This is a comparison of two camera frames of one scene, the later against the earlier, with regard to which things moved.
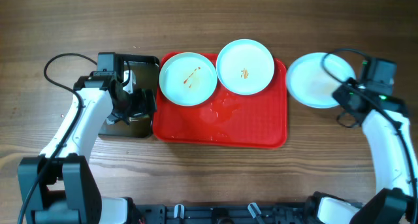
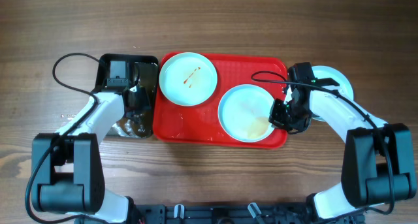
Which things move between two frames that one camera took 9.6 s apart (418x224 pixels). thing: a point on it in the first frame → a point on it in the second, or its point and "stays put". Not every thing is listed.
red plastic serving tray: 226,119 stays put
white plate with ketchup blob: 245,66 → 244,113
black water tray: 145,69 stays put
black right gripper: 339,93 → 276,117
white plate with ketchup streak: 187,79 stays put
